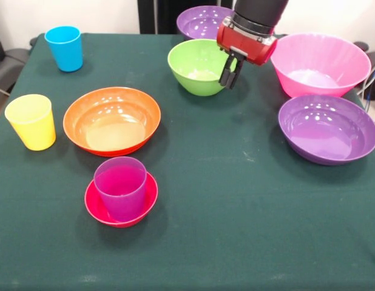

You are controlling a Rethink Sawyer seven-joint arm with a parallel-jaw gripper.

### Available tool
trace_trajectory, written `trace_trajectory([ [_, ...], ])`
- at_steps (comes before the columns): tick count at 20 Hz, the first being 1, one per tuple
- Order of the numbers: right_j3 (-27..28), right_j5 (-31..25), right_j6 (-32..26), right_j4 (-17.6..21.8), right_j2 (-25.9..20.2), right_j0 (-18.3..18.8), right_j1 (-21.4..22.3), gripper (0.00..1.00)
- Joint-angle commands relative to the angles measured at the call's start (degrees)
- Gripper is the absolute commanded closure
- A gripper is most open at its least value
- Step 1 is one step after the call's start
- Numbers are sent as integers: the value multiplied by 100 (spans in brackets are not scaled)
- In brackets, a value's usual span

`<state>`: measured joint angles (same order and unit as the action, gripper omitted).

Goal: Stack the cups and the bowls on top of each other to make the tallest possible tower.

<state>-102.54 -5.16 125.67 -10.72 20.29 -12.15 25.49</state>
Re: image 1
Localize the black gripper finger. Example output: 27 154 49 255
227 57 246 90
218 53 237 87

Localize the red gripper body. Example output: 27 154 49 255
216 16 279 67

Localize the green bowl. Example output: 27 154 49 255
167 38 238 97

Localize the purple rounded deep bowl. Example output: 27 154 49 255
176 5 235 41

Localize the orange wide shallow bowl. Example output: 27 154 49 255
62 87 161 158

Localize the purple plastic cup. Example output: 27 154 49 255
93 156 147 222

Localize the red small bowl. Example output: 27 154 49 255
84 172 159 228

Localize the pink large bowl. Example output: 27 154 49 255
269 32 373 99

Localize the purple wide shallow bowl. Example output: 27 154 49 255
277 94 375 166

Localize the dark green table cloth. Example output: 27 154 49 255
0 32 375 291

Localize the blue plastic cup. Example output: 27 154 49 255
44 25 84 73

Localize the yellow plastic cup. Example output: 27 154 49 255
4 93 57 152

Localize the black office chair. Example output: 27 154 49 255
0 21 32 125

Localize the grey blue cable bundle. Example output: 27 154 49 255
356 60 375 130

